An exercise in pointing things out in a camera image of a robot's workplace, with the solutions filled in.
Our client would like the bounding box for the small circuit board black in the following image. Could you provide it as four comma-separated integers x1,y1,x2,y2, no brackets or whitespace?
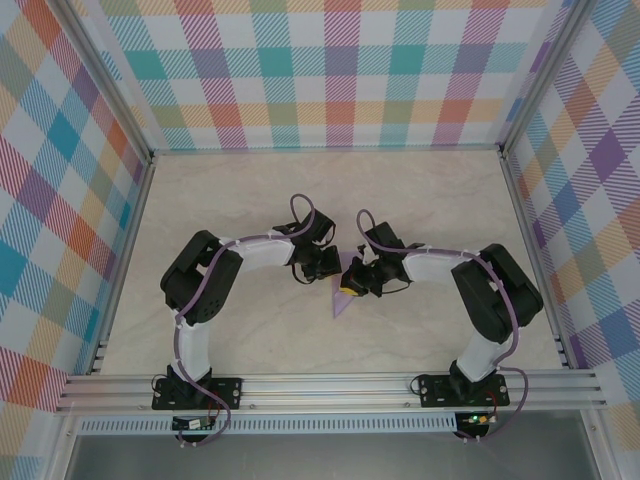
171,417,217,432

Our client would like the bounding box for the aluminium frame post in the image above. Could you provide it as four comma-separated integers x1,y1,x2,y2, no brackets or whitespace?
58,0,154,164
499,0,590,151

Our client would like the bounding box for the black base plate right arm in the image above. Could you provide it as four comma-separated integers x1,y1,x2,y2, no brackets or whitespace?
417,374,510,409

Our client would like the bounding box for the grey metal plate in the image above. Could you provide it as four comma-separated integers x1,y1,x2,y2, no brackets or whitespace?
64,432,601,480

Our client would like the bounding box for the black base plate left arm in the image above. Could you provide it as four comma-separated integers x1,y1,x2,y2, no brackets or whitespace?
152,377,243,412

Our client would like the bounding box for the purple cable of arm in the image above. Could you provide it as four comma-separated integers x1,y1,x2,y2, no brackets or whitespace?
355,208,531,444
172,193,321,448

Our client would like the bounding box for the aluminium frame rail short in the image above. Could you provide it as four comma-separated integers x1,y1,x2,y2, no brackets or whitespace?
88,154,157,376
499,149,575,370

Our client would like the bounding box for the purple cloth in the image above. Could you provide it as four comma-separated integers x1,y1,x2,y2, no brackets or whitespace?
329,248,362,320

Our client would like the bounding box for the slotted grey cable duct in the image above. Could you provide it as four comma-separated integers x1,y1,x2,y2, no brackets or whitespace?
78,412,459,435

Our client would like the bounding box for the aluminium frame rail long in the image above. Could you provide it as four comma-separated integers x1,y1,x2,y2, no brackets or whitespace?
149,143,506,157

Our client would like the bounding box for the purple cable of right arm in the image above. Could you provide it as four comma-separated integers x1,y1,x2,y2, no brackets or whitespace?
355,208,531,444

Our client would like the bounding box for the aluminium mounting rail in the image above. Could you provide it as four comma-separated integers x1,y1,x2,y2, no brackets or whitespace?
54,368,609,415

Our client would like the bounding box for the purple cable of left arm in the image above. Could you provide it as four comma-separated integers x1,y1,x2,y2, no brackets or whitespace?
172,193,321,448

